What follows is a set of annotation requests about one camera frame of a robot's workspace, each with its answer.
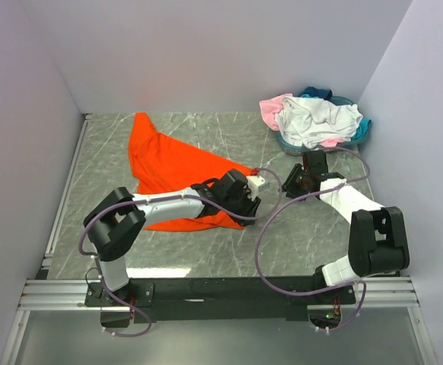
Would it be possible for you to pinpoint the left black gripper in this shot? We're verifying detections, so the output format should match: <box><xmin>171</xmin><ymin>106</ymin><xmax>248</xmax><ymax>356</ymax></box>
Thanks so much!
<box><xmin>222</xmin><ymin>187</ymin><xmax>261</xmax><ymax>227</ymax></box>

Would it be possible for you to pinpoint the orange t shirt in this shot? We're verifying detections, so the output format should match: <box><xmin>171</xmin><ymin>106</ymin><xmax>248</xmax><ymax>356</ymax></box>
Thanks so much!
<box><xmin>128</xmin><ymin>113</ymin><xmax>253</xmax><ymax>232</ymax></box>

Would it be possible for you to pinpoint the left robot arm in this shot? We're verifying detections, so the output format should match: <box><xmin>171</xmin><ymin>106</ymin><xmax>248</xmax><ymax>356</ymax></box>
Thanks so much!
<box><xmin>79</xmin><ymin>169</ymin><xmax>268</xmax><ymax>306</ymax></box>

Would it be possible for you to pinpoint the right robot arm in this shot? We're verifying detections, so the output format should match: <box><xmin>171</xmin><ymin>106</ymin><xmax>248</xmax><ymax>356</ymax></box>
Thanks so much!
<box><xmin>282</xmin><ymin>151</ymin><xmax>410</xmax><ymax>303</ymax></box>

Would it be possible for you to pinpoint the teal plastic basket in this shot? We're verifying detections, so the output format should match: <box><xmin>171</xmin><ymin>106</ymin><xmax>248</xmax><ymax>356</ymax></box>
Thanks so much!
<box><xmin>274</xmin><ymin>94</ymin><xmax>363</xmax><ymax>157</ymax></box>

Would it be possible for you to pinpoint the pink t shirt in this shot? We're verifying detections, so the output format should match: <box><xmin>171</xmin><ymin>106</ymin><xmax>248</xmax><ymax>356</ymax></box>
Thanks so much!
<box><xmin>260</xmin><ymin>94</ymin><xmax>362</xmax><ymax>155</ymax></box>

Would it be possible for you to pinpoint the teal t shirt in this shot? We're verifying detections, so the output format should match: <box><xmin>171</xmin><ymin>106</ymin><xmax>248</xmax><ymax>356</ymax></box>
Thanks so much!
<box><xmin>351</xmin><ymin>118</ymin><xmax>372</xmax><ymax>144</ymax></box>

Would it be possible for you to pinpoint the dark blue t shirt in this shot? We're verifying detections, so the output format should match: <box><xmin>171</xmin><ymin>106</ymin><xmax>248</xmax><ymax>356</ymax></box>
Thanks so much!
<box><xmin>298</xmin><ymin>87</ymin><xmax>333</xmax><ymax>101</ymax></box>

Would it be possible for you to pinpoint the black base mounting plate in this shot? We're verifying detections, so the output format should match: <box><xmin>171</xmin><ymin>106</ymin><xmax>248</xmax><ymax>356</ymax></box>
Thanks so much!
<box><xmin>84</xmin><ymin>275</ymin><xmax>359</xmax><ymax>329</ymax></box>

